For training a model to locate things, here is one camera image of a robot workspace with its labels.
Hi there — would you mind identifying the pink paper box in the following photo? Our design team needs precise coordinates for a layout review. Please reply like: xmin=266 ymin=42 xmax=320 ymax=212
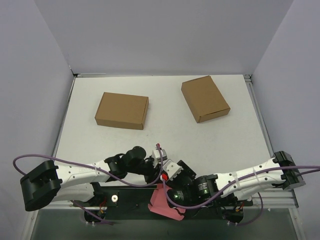
xmin=148 ymin=183 xmax=186 ymax=221

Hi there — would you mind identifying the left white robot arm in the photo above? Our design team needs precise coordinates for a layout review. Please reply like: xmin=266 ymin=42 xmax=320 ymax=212
xmin=20 ymin=145 xmax=168 ymax=212

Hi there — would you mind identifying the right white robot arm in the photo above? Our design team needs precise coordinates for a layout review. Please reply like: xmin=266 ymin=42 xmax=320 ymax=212
xmin=166 ymin=151 xmax=306 ymax=209

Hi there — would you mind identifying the left brown cardboard box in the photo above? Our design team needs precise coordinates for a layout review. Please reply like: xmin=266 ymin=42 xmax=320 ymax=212
xmin=94 ymin=92 xmax=149 ymax=130

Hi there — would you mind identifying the brown cardboard box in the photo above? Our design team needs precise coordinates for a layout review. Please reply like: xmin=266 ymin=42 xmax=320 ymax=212
xmin=94 ymin=92 xmax=149 ymax=130
xmin=181 ymin=75 xmax=231 ymax=123

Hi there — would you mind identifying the right brown cardboard box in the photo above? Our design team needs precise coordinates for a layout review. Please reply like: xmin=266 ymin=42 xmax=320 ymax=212
xmin=181 ymin=75 xmax=231 ymax=123

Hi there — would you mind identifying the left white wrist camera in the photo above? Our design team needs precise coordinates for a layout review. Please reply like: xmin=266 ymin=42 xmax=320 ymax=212
xmin=151 ymin=148 xmax=168 ymax=168

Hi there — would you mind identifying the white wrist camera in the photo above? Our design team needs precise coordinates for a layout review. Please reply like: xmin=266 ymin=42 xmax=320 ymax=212
xmin=151 ymin=148 xmax=168 ymax=168
xmin=163 ymin=159 xmax=183 ymax=181

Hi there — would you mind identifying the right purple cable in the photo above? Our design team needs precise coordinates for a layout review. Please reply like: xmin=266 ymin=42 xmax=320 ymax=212
xmin=162 ymin=164 xmax=320 ymax=210

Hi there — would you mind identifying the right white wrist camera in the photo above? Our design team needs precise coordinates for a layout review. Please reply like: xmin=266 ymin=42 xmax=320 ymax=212
xmin=163 ymin=159 xmax=183 ymax=181

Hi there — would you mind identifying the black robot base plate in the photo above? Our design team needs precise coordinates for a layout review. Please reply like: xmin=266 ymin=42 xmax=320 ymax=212
xmin=72 ymin=184 xmax=253 ymax=224

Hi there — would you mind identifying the aluminium table frame rail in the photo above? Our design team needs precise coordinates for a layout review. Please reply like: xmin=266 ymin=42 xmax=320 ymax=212
xmin=243 ymin=74 xmax=299 ymax=209

